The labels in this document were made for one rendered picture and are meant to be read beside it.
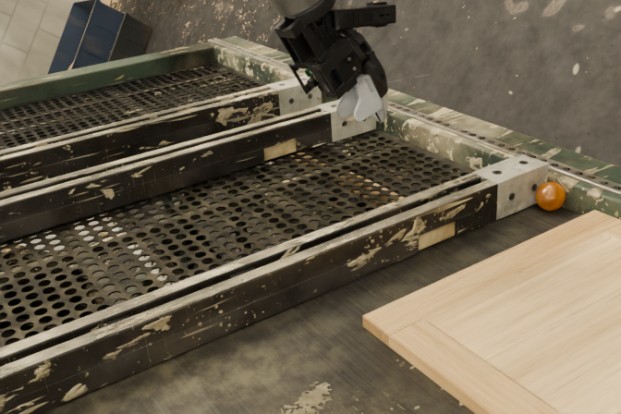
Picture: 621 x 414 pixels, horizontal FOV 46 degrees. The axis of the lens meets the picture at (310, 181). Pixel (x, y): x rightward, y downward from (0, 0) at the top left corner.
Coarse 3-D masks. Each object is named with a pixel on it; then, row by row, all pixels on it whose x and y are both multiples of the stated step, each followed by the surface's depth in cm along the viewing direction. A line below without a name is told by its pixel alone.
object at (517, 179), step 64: (448, 192) 120; (512, 192) 123; (256, 256) 103; (320, 256) 103; (384, 256) 111; (128, 320) 91; (192, 320) 95; (256, 320) 101; (0, 384) 82; (64, 384) 87
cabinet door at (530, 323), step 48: (528, 240) 113; (576, 240) 112; (432, 288) 103; (480, 288) 102; (528, 288) 102; (576, 288) 101; (384, 336) 94; (432, 336) 93; (480, 336) 92; (528, 336) 92; (576, 336) 91; (480, 384) 84; (528, 384) 84; (576, 384) 83
